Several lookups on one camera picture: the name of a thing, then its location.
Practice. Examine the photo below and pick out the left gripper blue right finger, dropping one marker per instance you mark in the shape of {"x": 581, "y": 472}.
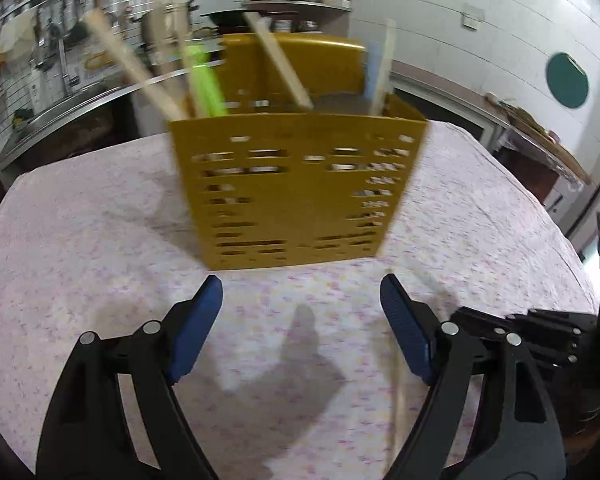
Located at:
{"x": 487, "y": 414}

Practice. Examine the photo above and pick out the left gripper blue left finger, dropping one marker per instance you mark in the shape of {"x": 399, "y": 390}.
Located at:
{"x": 114, "y": 414}

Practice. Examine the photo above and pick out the wooden chopstick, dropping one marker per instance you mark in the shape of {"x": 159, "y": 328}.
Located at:
{"x": 399, "y": 407}
{"x": 98, "y": 25}
{"x": 279, "y": 60}
{"x": 383, "y": 69}
{"x": 162, "y": 29}

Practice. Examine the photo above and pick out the green handled fork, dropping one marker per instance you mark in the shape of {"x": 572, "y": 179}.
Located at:
{"x": 204, "y": 86}

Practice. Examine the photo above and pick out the blue handled spoon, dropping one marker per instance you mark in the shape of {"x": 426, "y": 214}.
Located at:
{"x": 372, "y": 69}

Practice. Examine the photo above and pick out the floral tablecloth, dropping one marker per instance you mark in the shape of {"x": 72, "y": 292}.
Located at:
{"x": 294, "y": 380}

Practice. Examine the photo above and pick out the green round cutting board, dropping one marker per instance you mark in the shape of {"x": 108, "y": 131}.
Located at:
{"x": 567, "y": 80}

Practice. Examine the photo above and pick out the yellow perforated utensil holder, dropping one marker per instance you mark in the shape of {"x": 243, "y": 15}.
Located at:
{"x": 271, "y": 185}

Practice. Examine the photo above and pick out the wall utensil rack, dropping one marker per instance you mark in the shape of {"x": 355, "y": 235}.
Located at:
{"x": 35, "y": 32}

